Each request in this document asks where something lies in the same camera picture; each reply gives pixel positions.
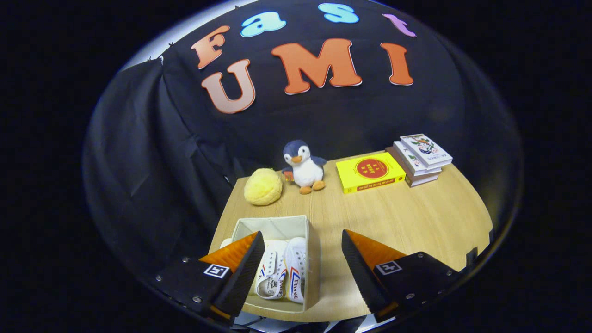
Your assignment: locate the penguin plush toy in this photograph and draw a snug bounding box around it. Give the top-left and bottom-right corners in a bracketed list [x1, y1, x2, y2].
[282, 140, 327, 195]

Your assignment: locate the white floral cover book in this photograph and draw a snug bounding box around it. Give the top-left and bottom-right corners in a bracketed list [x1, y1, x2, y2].
[400, 134, 453, 168]

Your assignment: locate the yellow book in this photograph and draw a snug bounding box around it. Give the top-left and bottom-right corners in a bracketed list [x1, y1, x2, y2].
[336, 152, 407, 195]

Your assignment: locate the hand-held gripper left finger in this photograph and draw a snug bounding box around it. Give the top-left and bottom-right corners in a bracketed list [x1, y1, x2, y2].
[155, 230, 265, 324]

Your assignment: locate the white canvas shoe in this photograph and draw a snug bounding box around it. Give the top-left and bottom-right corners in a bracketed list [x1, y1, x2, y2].
[256, 250, 288, 300]
[284, 237, 307, 304]

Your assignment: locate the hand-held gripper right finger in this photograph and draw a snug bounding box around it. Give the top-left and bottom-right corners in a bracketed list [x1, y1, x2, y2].
[341, 229, 463, 323]

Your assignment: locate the beige fabric storage box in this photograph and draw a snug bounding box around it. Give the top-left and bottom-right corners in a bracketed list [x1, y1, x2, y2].
[220, 215, 321, 314]

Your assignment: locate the yellow round plush toy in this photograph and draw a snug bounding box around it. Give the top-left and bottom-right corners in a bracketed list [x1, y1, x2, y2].
[244, 168, 283, 206]

